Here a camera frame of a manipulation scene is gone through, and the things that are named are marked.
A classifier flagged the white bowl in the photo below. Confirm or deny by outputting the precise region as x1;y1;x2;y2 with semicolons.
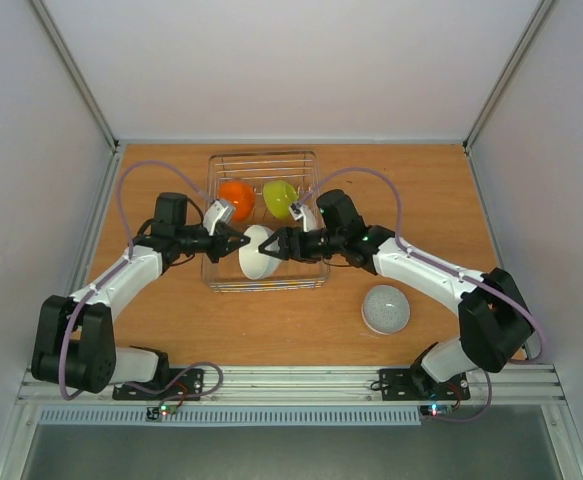
238;225;281;280

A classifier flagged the green bowl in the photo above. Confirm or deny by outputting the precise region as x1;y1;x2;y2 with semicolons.
262;180;298;220

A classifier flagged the orange bowl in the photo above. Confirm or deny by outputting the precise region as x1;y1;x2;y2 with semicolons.
218;180;255;222

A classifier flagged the grey patterned bowl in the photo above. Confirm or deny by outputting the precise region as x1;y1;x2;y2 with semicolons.
361;285;411;335

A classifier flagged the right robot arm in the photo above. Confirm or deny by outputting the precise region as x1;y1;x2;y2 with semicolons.
257;189;535;398

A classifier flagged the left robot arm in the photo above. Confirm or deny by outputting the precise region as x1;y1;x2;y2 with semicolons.
30;193;249;399

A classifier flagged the left small circuit board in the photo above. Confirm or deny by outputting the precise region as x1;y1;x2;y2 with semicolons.
145;405;179;421

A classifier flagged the small circuit board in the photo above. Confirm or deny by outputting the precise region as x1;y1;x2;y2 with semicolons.
145;405;179;421
420;403;457;417

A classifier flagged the right small circuit board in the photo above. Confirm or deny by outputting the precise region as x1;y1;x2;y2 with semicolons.
420;403;457;417

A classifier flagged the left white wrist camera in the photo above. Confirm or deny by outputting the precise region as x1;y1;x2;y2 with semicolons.
202;198;235;236

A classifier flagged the wire dish rack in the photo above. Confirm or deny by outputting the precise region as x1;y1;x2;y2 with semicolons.
201;150;330;292

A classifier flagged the aluminium front rail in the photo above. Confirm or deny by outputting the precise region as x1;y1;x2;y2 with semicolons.
16;363;566;404

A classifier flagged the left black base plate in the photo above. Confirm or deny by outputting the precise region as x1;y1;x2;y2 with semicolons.
112;368;205;401

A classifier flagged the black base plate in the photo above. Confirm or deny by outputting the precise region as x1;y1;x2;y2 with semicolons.
370;368;471;401
112;368;205;401

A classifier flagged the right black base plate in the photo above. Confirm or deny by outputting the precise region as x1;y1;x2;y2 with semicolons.
370;368;471;401

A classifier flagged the grey slotted cable duct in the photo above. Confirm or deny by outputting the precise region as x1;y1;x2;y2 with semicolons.
39;406;421;428

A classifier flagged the left aluminium frame post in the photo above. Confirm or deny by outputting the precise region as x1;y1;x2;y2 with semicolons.
27;0;119;152

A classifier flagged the aluminium frame post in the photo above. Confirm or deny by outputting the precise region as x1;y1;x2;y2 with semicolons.
462;0;558;156
27;0;119;152

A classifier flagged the right aluminium frame post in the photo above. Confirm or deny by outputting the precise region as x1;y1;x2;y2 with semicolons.
462;0;558;156

